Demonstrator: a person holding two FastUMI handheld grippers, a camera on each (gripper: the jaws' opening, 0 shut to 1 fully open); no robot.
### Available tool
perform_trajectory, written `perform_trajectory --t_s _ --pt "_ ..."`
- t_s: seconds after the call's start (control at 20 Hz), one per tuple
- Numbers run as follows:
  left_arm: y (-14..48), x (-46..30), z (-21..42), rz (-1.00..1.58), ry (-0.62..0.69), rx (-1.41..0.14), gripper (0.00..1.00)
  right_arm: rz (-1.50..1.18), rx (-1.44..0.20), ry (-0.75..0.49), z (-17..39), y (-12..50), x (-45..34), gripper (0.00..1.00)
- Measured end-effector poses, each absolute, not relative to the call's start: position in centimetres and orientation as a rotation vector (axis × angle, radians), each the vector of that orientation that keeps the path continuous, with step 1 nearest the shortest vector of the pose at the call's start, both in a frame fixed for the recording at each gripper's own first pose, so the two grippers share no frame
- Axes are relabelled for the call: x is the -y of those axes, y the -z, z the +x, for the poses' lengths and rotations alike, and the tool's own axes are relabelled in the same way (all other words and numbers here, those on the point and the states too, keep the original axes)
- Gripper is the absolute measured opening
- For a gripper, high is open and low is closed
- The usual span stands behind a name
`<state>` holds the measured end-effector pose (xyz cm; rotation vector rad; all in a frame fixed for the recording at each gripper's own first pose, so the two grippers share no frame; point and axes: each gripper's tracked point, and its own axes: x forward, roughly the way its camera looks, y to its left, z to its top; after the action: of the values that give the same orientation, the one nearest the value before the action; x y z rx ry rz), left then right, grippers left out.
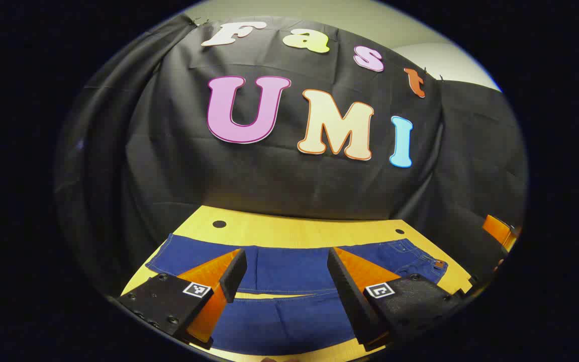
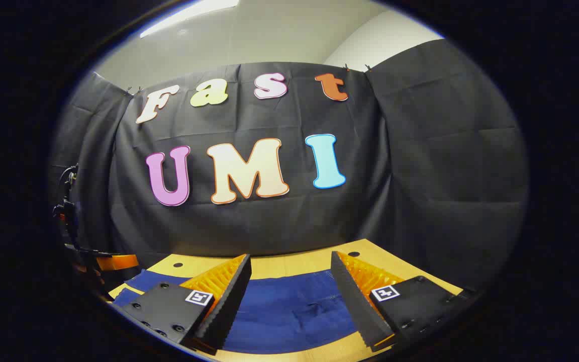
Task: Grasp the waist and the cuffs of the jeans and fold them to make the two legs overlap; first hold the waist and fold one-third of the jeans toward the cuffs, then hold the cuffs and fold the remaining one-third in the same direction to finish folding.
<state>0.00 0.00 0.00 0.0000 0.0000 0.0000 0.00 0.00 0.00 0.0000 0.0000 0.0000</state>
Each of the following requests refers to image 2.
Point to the black backdrop cloth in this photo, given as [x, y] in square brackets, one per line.
[279, 221]

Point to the blue denim jeans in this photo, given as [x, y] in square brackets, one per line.
[279, 311]

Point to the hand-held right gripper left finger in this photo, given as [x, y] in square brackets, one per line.
[229, 306]

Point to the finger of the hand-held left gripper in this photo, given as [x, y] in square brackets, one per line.
[118, 262]

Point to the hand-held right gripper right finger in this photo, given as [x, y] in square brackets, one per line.
[352, 306]

